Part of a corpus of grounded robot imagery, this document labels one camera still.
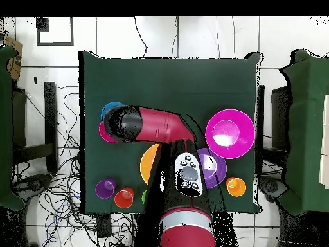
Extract large pink bowl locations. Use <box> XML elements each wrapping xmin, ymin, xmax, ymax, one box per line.
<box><xmin>204</xmin><ymin>109</ymin><xmax>256</xmax><ymax>160</ymax></box>

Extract tangle of floor cables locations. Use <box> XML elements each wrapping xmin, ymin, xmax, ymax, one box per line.
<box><xmin>12</xmin><ymin>86</ymin><xmax>137</xmax><ymax>247</ymax></box>

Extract dark green tablecloth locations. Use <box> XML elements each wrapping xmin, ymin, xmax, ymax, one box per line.
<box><xmin>78</xmin><ymin>50</ymin><xmax>264</xmax><ymax>215</ymax></box>

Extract yellow-orange cup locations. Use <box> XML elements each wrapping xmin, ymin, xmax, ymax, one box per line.
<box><xmin>226</xmin><ymin>176</ymin><xmax>247</xmax><ymax>197</ymax></box>

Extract green-covered side table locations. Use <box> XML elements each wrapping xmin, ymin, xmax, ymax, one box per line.
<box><xmin>278</xmin><ymin>48</ymin><xmax>329</xmax><ymax>217</ymax></box>
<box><xmin>0</xmin><ymin>45</ymin><xmax>26</xmax><ymax>212</ymax></box>

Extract large orange bowl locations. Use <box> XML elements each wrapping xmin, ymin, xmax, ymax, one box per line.
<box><xmin>139</xmin><ymin>143</ymin><xmax>161</xmax><ymax>186</ymax></box>

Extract black hanging cable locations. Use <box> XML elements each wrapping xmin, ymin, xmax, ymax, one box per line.
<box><xmin>133</xmin><ymin>17</ymin><xmax>148</xmax><ymax>58</ymax></box>

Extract purple bowl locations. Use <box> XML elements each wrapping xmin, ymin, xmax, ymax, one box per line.
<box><xmin>196</xmin><ymin>147</ymin><xmax>227</xmax><ymax>190</ymax></box>

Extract cardboard box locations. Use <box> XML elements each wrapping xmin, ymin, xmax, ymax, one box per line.
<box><xmin>5</xmin><ymin>35</ymin><xmax>24</xmax><ymax>81</ymax></box>

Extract black square floor frame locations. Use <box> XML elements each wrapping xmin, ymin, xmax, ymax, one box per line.
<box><xmin>36</xmin><ymin>17</ymin><xmax>75</xmax><ymax>46</ymax></box>

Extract orange-red cup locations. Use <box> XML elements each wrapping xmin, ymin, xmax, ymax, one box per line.
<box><xmin>114</xmin><ymin>187</ymin><xmax>135</xmax><ymax>210</ymax></box>

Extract small black box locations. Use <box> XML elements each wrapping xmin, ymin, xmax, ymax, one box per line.
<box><xmin>96</xmin><ymin>213</ymin><xmax>112</xmax><ymax>239</ymax></box>

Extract small blue bowl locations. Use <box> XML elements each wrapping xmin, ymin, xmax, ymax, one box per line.
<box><xmin>100</xmin><ymin>101</ymin><xmax>125</xmax><ymax>124</ymax></box>

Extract purple cup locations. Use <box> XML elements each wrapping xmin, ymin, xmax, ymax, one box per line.
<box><xmin>94</xmin><ymin>178</ymin><xmax>117</xmax><ymax>200</ymax></box>

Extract small red bowl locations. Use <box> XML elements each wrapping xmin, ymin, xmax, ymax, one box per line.
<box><xmin>98</xmin><ymin>122</ymin><xmax>118</xmax><ymax>143</ymax></box>

